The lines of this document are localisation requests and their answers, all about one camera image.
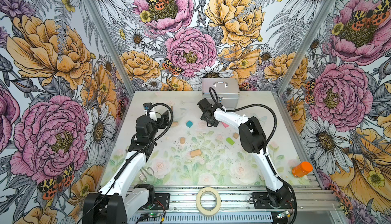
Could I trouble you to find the aluminium corner frame post left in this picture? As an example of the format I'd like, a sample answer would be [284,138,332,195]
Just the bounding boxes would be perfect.
[83,0,135,99]

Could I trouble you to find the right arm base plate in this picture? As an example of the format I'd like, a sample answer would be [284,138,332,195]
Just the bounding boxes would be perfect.
[248,192,294,210]

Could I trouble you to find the green wood block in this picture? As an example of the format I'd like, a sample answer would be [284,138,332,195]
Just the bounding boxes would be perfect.
[226,137,235,145]

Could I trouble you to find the teal wood cube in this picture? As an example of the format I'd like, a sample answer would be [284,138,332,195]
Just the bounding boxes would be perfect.
[186,121,193,128]

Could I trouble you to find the masking tape roll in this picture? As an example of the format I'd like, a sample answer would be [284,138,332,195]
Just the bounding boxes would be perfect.
[195,187,222,217]

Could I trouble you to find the silver aluminium first aid case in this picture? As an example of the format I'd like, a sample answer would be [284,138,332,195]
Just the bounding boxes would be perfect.
[202,78,240,109]

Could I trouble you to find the aluminium corner frame post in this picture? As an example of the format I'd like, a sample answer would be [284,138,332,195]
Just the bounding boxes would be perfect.
[83,0,135,99]
[277,0,336,96]

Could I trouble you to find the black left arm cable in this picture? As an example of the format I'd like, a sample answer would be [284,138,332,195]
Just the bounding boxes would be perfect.
[82,102,174,224]

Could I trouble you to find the orange pill bottle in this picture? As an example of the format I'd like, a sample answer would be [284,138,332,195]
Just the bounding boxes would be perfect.
[292,161,313,178]

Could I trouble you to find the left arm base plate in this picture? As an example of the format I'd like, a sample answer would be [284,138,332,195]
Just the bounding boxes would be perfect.
[140,193,171,211]

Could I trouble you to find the metal scissors tongs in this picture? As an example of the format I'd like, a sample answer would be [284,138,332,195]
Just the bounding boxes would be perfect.
[138,167,154,183]

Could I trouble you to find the natural wood arch block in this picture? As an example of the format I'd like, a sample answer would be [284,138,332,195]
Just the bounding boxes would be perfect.
[190,149,202,158]

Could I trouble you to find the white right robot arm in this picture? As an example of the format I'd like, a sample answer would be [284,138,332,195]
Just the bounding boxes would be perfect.
[197,98,297,208]

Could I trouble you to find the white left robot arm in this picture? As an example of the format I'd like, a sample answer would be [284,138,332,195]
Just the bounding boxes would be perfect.
[78,103,174,224]

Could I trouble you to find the aluminium corner frame post right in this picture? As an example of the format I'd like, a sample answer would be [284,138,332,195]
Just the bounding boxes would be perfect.
[277,0,336,96]

